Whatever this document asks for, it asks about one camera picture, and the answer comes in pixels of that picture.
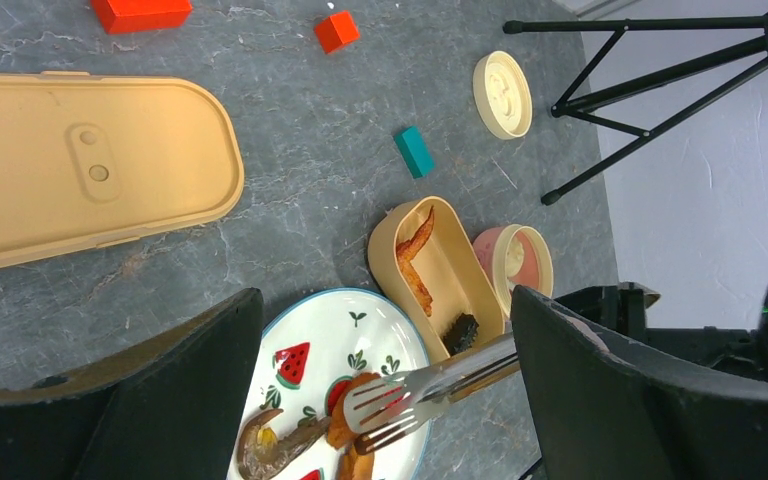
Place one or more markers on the pink round bowl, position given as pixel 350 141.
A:
pixel 537 272

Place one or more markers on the teal block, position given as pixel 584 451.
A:
pixel 414 151

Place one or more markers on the cream round lid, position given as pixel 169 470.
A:
pixel 502 95

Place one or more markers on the black music stand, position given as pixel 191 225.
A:
pixel 584 107

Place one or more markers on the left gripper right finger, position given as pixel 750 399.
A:
pixel 606 406

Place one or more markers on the white steamed bun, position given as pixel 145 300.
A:
pixel 514 257

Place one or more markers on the tan oblong box lid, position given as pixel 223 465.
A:
pixel 90 161

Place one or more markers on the small red cube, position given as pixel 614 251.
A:
pixel 336 32

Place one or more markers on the black sea cucumber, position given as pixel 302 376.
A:
pixel 461 334

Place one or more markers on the large red block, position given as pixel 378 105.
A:
pixel 132 16

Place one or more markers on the fried chicken nugget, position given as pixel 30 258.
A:
pixel 354 466

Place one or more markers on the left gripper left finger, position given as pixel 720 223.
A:
pixel 166 408

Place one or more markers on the white patterned plate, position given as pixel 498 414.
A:
pixel 310 353

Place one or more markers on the metal serving tongs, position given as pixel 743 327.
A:
pixel 412 398

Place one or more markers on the tan oblong lunch box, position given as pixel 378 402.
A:
pixel 423 261

